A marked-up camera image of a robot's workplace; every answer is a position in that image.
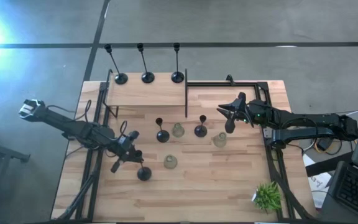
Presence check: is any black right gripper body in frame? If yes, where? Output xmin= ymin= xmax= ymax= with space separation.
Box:
xmin=224 ymin=91 xmax=261 ymax=134

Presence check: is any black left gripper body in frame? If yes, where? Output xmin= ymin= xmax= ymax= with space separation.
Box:
xmin=111 ymin=130 xmax=141 ymax=174

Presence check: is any ribbed clear glass candle holder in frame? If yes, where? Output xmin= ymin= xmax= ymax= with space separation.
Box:
xmin=172 ymin=122 xmax=185 ymax=138
xmin=213 ymin=131 xmax=229 ymax=149
xmin=163 ymin=154 xmax=178 ymax=170

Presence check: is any black power adapter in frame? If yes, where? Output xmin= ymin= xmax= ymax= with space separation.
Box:
xmin=317 ymin=136 xmax=332 ymax=152

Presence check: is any small green artificial plant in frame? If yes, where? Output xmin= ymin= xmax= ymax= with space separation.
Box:
xmin=252 ymin=182 xmax=283 ymax=214

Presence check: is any white paper sheet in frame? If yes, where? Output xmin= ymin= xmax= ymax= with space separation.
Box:
xmin=303 ymin=155 xmax=332 ymax=209

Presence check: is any black laptop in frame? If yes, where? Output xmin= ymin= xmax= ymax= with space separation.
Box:
xmin=334 ymin=90 xmax=358 ymax=220

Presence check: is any black metal table frame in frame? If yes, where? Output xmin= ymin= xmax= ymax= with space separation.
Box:
xmin=50 ymin=80 xmax=319 ymax=223

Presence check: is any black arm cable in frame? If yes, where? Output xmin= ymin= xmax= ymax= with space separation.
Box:
xmin=46 ymin=99 xmax=93 ymax=123

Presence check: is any wooden shelf black frame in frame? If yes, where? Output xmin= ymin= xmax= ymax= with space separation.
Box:
xmin=103 ymin=68 xmax=189 ymax=119

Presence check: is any yellow cable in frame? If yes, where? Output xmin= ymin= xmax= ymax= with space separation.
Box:
xmin=314 ymin=126 xmax=358 ymax=154

